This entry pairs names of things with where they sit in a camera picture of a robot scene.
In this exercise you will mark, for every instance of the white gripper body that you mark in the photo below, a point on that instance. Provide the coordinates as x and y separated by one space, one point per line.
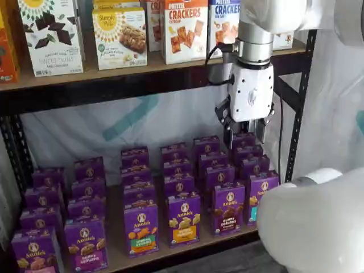
251 91

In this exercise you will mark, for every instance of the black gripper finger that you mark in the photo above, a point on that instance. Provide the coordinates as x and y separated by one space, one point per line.
226 116
261 129

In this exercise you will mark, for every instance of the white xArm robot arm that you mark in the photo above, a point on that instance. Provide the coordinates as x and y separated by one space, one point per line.
312 221

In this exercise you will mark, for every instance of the purple Annie's snack box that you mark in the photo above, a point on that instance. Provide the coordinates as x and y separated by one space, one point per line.
139 194
244 140
248 152
48 177
39 219
42 197
135 157
89 169
136 175
85 209
88 189
173 152
177 168
254 166
213 160
206 145

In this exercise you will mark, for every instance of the purple Annie's box teal patch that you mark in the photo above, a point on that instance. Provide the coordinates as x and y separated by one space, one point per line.
263 187

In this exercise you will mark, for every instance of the pretzel crackers honey mustard box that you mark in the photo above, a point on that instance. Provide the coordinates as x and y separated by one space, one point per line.
284 41

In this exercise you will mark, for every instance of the blue pretzel crackers sea salt box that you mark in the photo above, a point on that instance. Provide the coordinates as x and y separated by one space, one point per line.
221 28

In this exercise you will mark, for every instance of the purple Annie's box orange patch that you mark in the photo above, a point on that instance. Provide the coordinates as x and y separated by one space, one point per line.
179 186
184 221

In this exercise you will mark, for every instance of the pretzel crackers cheddar box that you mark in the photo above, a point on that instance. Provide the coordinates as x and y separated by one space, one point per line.
185 34
154 25

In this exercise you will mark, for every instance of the black metal shelf wooden boards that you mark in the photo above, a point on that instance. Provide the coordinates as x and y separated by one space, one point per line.
113 94

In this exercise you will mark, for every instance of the Simple Mills almond bars box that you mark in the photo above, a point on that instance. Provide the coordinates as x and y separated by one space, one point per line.
116 4
119 42

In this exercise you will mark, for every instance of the purple Annie's box green patch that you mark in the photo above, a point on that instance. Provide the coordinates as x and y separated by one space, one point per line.
140 230

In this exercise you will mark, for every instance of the Sweet Thins mint chocolate box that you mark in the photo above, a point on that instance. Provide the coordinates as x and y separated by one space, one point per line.
51 42

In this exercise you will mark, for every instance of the purple Annie's box magenta patch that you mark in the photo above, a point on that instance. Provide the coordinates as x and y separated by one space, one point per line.
85 244

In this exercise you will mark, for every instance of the orange snack box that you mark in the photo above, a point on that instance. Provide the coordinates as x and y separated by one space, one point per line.
8 51

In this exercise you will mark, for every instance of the purple Annie's box pink patch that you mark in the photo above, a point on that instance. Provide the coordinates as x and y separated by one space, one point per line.
34 253

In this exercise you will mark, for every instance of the white plastic sheet backdrop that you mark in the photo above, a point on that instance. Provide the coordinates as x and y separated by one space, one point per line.
85 128

